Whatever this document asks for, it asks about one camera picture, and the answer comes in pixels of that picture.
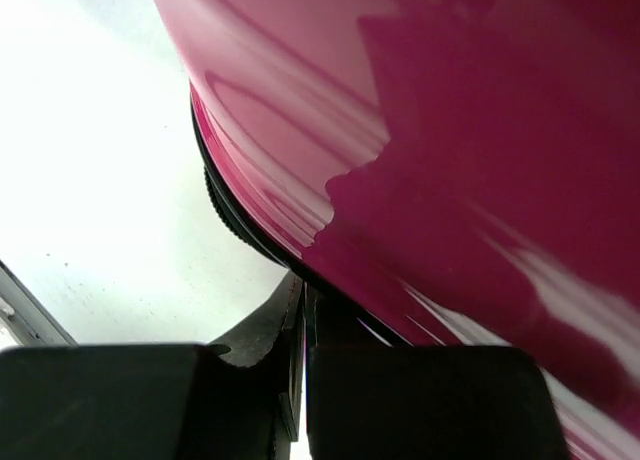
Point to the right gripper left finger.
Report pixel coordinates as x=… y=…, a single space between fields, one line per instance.
x=236 y=398

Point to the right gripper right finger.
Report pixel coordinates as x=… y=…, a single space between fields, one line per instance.
x=371 y=395

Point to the pink and teal kids suitcase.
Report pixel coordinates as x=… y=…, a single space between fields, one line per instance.
x=465 y=170

